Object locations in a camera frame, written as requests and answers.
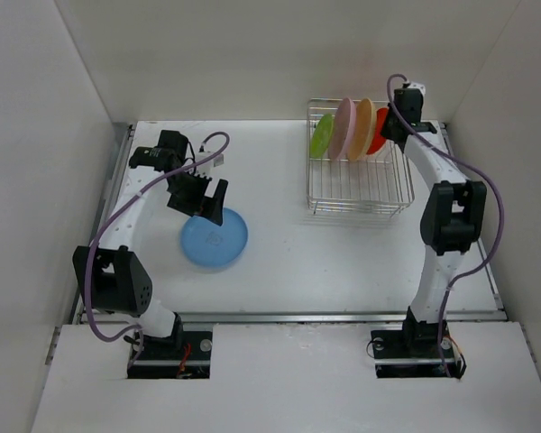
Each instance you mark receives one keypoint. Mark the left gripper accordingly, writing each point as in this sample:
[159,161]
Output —
[208,207]

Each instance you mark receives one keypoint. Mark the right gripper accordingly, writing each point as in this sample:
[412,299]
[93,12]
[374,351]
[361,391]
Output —
[386,132]

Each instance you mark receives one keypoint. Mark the blue plate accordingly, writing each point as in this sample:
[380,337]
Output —
[208,245]

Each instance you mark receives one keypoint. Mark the red-orange plate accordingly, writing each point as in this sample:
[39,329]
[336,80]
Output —
[378,140]

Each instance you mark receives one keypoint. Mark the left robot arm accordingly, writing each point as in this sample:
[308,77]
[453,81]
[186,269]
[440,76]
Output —
[116,289]

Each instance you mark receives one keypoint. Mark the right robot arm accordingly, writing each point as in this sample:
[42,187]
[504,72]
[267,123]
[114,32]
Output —
[451,221]

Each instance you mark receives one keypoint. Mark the yellow-orange plate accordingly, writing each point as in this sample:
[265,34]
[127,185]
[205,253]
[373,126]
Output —
[364,128]

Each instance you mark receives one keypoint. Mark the pink plate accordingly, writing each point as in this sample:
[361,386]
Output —
[344,123]

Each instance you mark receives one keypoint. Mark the green plate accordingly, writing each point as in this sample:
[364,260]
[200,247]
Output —
[321,137]

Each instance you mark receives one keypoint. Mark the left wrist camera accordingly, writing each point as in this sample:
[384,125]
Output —
[206,164]

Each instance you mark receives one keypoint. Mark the metal wire dish rack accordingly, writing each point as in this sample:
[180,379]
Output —
[381,184]

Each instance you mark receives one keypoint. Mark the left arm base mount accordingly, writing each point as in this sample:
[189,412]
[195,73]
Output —
[160,360]

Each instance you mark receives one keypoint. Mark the aluminium rail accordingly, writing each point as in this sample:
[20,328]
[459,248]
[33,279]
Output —
[195,321]

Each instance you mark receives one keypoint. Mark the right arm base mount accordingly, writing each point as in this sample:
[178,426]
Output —
[396,358]

